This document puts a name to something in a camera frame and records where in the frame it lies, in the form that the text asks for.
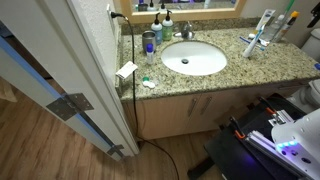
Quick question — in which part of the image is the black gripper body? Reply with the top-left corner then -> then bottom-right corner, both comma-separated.
307,2 -> 320,29

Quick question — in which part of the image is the white oval sink basin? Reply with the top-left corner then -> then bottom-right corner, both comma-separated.
160,40 -> 229,77

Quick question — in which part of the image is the white toilet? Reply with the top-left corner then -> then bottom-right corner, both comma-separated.
288,27 -> 320,114

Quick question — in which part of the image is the sunscreen spray orange cap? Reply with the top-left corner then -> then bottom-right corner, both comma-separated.
273,10 -> 300,43

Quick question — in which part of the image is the tall white toothpaste tube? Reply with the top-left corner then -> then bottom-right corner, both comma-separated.
242,8 -> 277,59

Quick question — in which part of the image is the blue toothbrush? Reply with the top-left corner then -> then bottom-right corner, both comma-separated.
239,35 -> 266,52

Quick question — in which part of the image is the orange black clamp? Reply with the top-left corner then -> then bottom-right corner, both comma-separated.
259,96 -> 279,118
229,116 -> 247,140

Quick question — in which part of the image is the chrome faucet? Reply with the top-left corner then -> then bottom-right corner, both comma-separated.
173,20 -> 196,40

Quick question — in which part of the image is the green soap pump bottle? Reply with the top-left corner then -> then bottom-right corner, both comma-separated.
161,9 -> 175,42

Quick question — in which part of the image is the blue label soap pump bottle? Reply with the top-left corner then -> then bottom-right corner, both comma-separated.
151,11 -> 164,46

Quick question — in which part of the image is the black robot cart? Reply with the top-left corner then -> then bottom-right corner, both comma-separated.
187,93 -> 309,180

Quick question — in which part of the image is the grey metal tumbler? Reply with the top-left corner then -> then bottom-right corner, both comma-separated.
141,30 -> 157,54

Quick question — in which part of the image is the small bottle blue cap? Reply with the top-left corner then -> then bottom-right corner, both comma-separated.
146,42 -> 155,65

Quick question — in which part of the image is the wooden vanity cabinet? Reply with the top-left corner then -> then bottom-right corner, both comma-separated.
121,78 -> 314,141

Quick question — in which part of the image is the white paper card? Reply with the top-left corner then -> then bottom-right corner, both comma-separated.
115,60 -> 139,80

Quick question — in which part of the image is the small metal hinge plate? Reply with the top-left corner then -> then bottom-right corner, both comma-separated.
106,144 -> 125,157

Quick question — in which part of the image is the large metal hinge plate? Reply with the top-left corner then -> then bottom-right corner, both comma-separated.
46,92 -> 95,122

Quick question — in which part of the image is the white door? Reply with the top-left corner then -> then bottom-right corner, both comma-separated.
0,0 -> 140,163

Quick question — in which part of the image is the green plastic handle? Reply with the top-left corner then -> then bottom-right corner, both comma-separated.
282,0 -> 297,17

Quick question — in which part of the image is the wooden mirror frame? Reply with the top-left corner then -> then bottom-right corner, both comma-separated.
119,0 -> 248,24

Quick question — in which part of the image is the aluminium mounting rail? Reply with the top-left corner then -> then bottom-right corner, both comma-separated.
245,109 -> 311,179

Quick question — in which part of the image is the metal cabinet handle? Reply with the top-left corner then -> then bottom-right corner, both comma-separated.
187,97 -> 198,118
199,96 -> 213,116

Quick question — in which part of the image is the black power cable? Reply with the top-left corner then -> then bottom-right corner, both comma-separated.
109,10 -> 181,180

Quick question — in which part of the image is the white wall outlet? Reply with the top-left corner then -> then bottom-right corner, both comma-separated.
106,3 -> 116,34

